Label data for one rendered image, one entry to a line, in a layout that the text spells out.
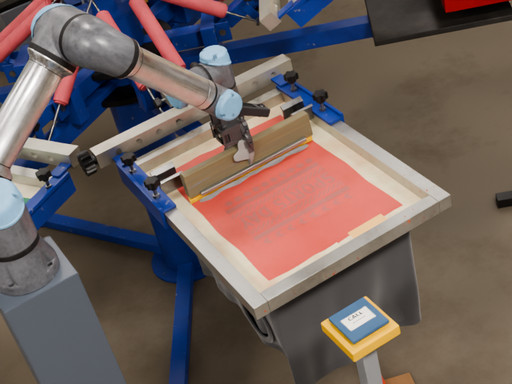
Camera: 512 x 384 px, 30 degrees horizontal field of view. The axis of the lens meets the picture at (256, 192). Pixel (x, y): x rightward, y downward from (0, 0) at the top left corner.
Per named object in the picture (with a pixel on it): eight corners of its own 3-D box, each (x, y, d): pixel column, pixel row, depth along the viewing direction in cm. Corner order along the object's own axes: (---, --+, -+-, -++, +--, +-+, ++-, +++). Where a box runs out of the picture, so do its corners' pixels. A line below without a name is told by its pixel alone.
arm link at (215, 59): (190, 54, 246) (214, 40, 250) (200, 90, 253) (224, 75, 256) (208, 62, 241) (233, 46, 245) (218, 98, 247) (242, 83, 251)
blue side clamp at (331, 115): (347, 132, 278) (343, 113, 274) (332, 140, 276) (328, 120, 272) (292, 95, 300) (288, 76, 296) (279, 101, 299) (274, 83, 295)
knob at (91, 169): (107, 171, 281) (100, 152, 277) (91, 180, 279) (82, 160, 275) (98, 161, 286) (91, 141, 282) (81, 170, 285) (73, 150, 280)
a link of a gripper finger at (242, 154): (235, 172, 265) (226, 143, 261) (254, 162, 267) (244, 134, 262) (241, 175, 262) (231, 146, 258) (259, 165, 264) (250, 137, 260)
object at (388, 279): (427, 320, 271) (409, 203, 245) (295, 402, 258) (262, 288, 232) (420, 314, 273) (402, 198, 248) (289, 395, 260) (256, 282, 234)
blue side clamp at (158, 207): (181, 221, 261) (174, 201, 257) (165, 229, 260) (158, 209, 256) (136, 174, 284) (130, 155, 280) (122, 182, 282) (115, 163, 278)
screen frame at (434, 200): (452, 206, 241) (450, 194, 238) (257, 320, 223) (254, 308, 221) (288, 93, 299) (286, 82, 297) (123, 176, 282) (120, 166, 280)
